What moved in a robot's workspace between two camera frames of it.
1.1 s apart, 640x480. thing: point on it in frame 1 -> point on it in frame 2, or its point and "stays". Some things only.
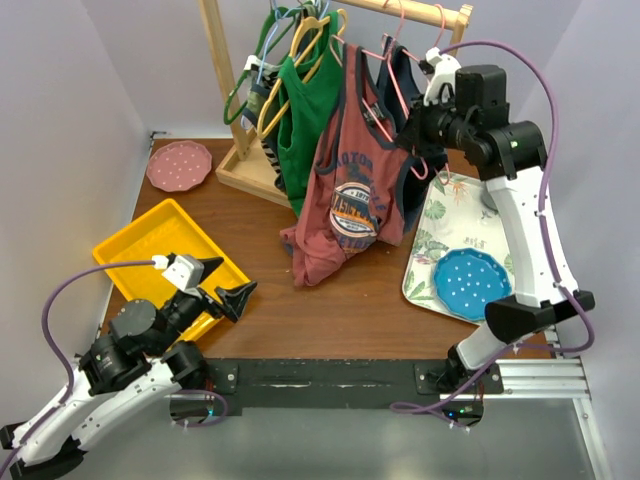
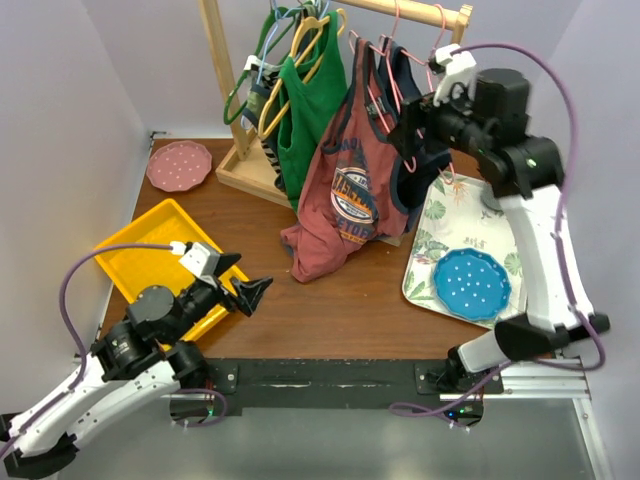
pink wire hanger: x=389 y=55 -> x=361 y=65
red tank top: x=357 y=194 stays
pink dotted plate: x=179 y=166 stays
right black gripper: x=414 y=134 stays
